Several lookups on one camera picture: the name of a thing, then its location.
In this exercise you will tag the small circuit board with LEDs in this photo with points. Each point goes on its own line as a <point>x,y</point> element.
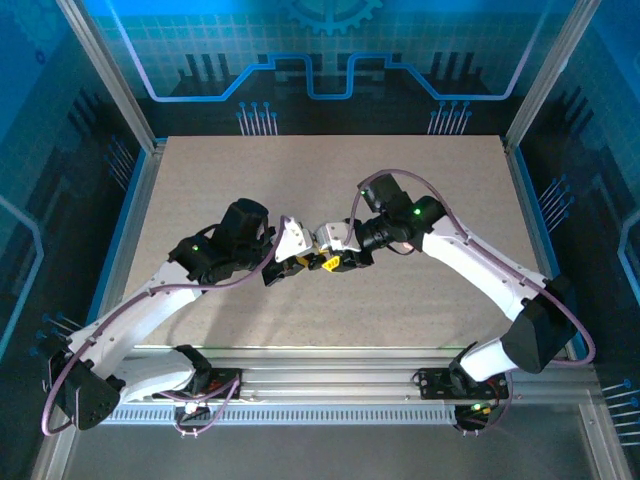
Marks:
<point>192,407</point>
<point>475,407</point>

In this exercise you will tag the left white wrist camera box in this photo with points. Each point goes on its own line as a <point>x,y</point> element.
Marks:
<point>295,240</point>

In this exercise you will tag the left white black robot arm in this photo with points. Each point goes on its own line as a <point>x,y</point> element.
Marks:
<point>130,315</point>

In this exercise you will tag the blue table edge strip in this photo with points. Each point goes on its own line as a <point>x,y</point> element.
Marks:
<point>131,200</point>
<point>534,200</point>

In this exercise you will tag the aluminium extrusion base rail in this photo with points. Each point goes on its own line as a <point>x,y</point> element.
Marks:
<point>325,375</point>

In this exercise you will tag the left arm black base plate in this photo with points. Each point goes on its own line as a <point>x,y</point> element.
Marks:
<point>227,382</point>

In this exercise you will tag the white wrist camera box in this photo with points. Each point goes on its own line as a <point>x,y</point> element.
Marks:
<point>295,240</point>
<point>337,236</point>

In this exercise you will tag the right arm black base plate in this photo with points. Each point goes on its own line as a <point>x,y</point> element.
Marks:
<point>435,384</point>

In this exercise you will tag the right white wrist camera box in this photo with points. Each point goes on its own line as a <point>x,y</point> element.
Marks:
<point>337,236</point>

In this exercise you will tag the aluminium frame post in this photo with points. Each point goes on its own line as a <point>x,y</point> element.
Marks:
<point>107,75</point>
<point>547,75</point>

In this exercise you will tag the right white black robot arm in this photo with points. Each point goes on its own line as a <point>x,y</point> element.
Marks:
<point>480,265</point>

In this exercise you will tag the aluminium table side rail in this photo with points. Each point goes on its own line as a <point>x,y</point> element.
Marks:
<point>145,200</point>
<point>524,200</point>

